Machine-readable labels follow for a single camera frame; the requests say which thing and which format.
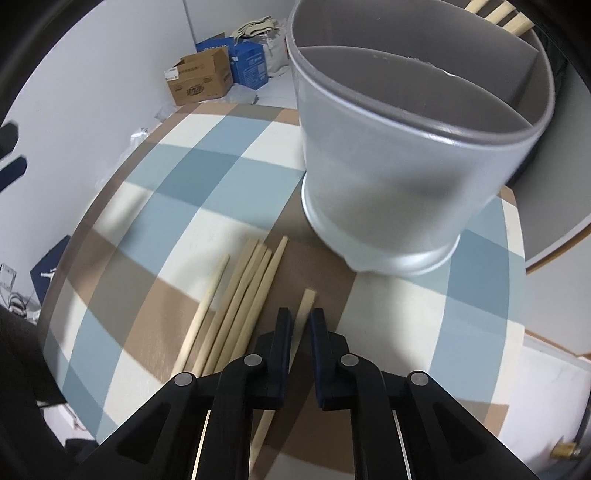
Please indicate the checkered tablecloth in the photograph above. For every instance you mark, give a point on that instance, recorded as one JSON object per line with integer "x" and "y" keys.
{"x": 206, "y": 182}

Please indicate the wooden chopstick on table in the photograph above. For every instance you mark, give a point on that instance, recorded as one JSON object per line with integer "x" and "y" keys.
{"x": 198, "y": 318}
{"x": 213, "y": 333}
{"x": 238, "y": 309}
{"x": 270, "y": 268}

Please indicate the chopsticks in holder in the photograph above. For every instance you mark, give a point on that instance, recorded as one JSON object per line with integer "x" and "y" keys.
{"x": 504, "y": 14}

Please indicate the cream tote bag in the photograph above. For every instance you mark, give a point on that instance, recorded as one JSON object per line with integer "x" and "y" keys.
{"x": 272, "y": 35}

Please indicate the grey utensil holder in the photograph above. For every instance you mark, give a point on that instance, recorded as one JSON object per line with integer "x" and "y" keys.
{"x": 414, "y": 114}

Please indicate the brown cardboard box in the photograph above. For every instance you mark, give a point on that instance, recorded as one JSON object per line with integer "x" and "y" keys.
{"x": 201, "y": 76}

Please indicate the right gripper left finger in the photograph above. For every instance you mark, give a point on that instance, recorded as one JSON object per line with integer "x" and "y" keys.
{"x": 199, "y": 427}

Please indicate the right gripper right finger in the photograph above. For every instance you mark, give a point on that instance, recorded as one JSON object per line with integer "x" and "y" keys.
{"x": 404, "y": 427}

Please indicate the wooden chopstick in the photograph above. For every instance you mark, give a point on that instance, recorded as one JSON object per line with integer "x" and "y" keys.
{"x": 238, "y": 309}
{"x": 213, "y": 333}
{"x": 270, "y": 268}
{"x": 307, "y": 302}
{"x": 198, "y": 318}

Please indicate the blue cardboard box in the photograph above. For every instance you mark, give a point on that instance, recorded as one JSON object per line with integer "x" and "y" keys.
{"x": 247, "y": 60}

